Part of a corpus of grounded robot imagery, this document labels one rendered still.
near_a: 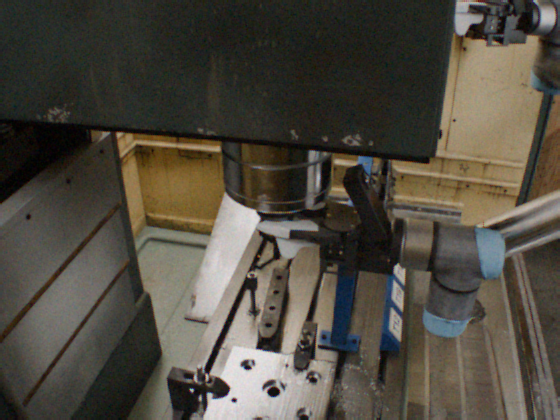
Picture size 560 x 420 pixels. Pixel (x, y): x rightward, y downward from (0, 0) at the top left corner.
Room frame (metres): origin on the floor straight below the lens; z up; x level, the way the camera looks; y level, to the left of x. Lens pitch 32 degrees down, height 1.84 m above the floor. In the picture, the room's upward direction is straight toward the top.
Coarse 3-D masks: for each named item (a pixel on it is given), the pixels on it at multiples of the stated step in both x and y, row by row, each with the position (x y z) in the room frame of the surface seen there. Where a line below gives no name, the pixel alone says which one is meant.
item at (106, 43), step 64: (0, 0) 0.61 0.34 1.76; (64, 0) 0.58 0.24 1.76; (128, 0) 0.56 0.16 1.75; (192, 0) 0.55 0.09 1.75; (256, 0) 0.53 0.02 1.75; (320, 0) 0.51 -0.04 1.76; (384, 0) 0.50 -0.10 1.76; (448, 0) 0.49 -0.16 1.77; (0, 64) 0.61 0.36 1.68; (64, 64) 0.59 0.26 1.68; (128, 64) 0.57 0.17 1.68; (192, 64) 0.55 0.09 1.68; (256, 64) 0.53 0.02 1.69; (320, 64) 0.51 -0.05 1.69; (384, 64) 0.50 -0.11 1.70; (448, 64) 0.49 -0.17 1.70; (128, 128) 0.58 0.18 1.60; (192, 128) 0.55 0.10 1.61; (256, 128) 0.53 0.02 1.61; (320, 128) 0.51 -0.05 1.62; (384, 128) 0.50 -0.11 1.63
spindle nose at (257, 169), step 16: (224, 144) 0.61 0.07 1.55; (240, 144) 0.59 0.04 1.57; (224, 160) 0.62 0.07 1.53; (240, 160) 0.59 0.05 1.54; (256, 160) 0.58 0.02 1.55; (272, 160) 0.57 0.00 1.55; (288, 160) 0.57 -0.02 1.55; (304, 160) 0.58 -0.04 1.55; (320, 160) 0.60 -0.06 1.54; (224, 176) 0.62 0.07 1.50; (240, 176) 0.59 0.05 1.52; (256, 176) 0.58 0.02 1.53; (272, 176) 0.57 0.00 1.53; (288, 176) 0.57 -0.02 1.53; (304, 176) 0.58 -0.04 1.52; (320, 176) 0.60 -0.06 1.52; (240, 192) 0.59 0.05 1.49; (256, 192) 0.58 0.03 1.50; (272, 192) 0.57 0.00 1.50; (288, 192) 0.57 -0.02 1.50; (304, 192) 0.58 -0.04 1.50; (320, 192) 0.60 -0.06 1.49; (256, 208) 0.58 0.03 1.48; (272, 208) 0.58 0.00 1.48; (288, 208) 0.58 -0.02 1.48; (304, 208) 0.58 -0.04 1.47
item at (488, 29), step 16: (480, 0) 0.92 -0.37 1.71; (496, 0) 0.92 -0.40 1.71; (528, 0) 0.94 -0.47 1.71; (496, 16) 0.90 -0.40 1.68; (512, 16) 0.90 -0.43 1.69; (528, 16) 0.93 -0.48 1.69; (480, 32) 0.90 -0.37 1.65; (496, 32) 0.90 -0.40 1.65; (512, 32) 0.92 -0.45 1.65; (528, 32) 0.92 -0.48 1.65
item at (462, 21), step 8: (456, 8) 0.88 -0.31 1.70; (464, 8) 0.87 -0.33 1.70; (456, 16) 0.88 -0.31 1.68; (464, 16) 0.88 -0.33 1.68; (472, 16) 0.89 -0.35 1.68; (480, 16) 0.89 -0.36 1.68; (456, 24) 0.88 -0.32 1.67; (464, 24) 0.89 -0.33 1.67; (456, 32) 0.88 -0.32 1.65; (464, 32) 0.89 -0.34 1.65
